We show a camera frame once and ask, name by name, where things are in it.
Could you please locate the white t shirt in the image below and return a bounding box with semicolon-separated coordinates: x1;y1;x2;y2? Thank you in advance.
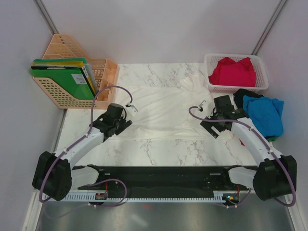
113;74;236;141

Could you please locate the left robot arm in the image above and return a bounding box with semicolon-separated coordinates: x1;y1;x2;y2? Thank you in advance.
32;103;132;201

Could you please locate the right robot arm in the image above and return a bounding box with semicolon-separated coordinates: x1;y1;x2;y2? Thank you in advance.
200;95;297;207

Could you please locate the black t shirt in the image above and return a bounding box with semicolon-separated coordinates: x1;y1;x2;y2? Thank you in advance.
233;89;263;109

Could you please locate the blue t shirt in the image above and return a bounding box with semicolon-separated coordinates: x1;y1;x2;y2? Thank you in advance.
243;96;284;137

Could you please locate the peach plastic file organizer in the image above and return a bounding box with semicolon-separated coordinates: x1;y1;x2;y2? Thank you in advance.
30;34;118;109

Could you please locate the red t shirt in basket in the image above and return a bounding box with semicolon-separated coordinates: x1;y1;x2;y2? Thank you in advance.
209;57;257;87

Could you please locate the green file folder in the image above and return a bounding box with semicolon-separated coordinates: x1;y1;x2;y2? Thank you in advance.
30;57;97;100

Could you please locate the white plastic basket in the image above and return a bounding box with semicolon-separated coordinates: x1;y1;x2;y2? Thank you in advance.
204;53;269;93

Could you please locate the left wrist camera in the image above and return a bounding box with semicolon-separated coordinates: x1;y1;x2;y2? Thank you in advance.
126;103;138;114

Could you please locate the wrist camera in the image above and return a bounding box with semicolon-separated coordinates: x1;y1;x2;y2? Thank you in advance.
198;100;208;112
126;103;138;114

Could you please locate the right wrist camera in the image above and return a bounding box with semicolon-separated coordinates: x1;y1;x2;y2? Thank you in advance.
198;100;208;112

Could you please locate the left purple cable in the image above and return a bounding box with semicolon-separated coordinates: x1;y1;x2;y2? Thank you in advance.
38;85;134;219

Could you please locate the purple cable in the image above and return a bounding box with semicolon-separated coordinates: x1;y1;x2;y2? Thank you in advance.
38;85;134;219
188;106;297;209

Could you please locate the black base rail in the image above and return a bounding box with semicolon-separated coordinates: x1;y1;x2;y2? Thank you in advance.
79;165;247;198

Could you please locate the white slotted cable duct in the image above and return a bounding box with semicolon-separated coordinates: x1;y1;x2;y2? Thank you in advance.
64;190;241;203

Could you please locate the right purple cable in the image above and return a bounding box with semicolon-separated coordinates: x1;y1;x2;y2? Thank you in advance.
188;106;297;209

